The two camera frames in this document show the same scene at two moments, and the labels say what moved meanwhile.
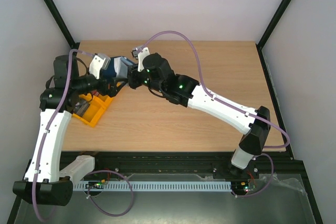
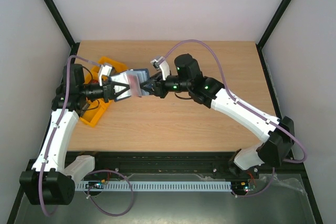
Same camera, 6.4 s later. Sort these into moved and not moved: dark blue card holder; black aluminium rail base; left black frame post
Moved: dark blue card holder
Not moved: black aluminium rail base; left black frame post
